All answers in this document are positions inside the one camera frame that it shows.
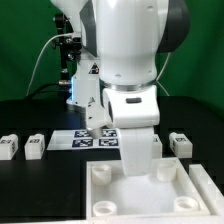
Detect black cables at base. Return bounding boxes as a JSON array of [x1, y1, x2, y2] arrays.
[[26, 81, 73, 100]]

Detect black camera stand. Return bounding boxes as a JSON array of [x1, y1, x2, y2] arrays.
[[52, 14, 81, 87]]

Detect white L-shaped obstacle wall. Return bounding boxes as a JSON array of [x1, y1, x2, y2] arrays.
[[189, 164, 224, 217]]

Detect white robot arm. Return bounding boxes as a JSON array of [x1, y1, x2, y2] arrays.
[[50, 0, 190, 176]]

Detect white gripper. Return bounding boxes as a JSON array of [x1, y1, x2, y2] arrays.
[[103, 85, 160, 176]]

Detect grey cable right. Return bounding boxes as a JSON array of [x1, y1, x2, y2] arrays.
[[155, 51, 173, 97]]

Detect white marker sheet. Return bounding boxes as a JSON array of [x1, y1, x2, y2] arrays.
[[47, 129, 119, 150]]

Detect white cable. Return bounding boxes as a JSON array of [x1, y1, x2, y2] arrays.
[[25, 33, 74, 97]]

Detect white square tabletop tray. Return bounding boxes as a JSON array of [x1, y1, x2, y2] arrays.
[[86, 158, 210, 219]]

